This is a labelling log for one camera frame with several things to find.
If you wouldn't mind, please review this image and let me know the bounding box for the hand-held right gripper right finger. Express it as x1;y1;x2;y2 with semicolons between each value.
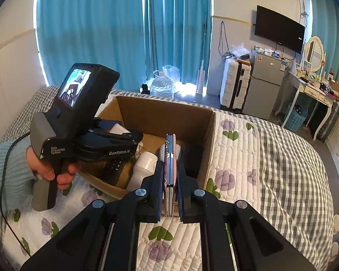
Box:
175;161;320;271

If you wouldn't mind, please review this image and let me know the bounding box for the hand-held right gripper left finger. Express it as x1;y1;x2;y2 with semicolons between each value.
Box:
20;159;166;271

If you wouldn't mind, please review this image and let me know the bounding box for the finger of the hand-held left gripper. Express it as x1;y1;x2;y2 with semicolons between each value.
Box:
86;128;144;147
93;118;124;132

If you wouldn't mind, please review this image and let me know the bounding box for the red patterned phone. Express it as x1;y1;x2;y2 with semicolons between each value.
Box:
164;133;179;218

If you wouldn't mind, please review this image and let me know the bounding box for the white flashlight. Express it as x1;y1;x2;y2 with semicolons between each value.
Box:
126;151;159;191

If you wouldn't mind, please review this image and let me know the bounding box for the black remote control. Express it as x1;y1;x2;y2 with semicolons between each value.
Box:
102;158;127;187

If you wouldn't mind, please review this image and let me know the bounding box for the black rectangular case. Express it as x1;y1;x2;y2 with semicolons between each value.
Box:
182;144;204;179

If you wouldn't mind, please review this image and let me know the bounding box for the brown cardboard box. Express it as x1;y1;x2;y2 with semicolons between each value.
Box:
76;95;217;201

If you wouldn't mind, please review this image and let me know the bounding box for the person's left forearm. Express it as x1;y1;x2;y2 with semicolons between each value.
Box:
0;138;36;213

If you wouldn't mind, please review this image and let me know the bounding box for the person's left hand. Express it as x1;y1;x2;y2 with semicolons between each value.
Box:
26;147;80;190

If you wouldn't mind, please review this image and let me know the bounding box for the clear water jug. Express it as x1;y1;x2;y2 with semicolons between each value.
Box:
150;70;177;98

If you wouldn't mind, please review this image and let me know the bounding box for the wide turquoise curtain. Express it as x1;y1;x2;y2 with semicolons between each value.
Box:
37;0;148;91

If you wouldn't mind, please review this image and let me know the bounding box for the crumpled plastic bag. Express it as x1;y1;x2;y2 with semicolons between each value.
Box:
162;65;182;81

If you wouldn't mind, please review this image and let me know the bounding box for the narrow turquoise curtain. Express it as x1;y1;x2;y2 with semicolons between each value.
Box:
144;0;214;89

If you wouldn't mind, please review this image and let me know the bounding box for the white hard suitcase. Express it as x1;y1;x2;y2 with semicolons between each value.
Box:
220;58;253;110

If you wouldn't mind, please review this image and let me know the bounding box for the silver fridge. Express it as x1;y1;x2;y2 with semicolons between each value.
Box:
242;51;289;120

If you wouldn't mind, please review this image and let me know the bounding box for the blue laundry basket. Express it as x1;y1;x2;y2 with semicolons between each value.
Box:
284;103;308;132

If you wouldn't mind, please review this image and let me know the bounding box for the clear plastic bag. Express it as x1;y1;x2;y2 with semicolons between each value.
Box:
229;43;256;62

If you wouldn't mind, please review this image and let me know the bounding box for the silver suitcase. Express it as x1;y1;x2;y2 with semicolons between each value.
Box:
313;100;339;142

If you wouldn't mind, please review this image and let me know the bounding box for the white dressing table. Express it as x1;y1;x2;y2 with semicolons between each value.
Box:
275;70;339;142

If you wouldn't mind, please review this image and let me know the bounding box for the white oval mirror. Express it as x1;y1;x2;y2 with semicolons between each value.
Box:
303;36;327;72

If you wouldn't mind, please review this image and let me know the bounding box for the green curtain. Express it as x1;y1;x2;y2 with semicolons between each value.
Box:
306;0;339;58

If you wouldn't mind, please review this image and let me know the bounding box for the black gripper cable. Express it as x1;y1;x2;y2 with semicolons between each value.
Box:
0;134;33;257

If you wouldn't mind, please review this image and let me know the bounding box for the black wall cable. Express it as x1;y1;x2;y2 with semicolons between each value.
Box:
218;21;230;60

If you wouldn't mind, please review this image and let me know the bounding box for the black wall television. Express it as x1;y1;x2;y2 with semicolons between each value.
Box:
254;5;306;55

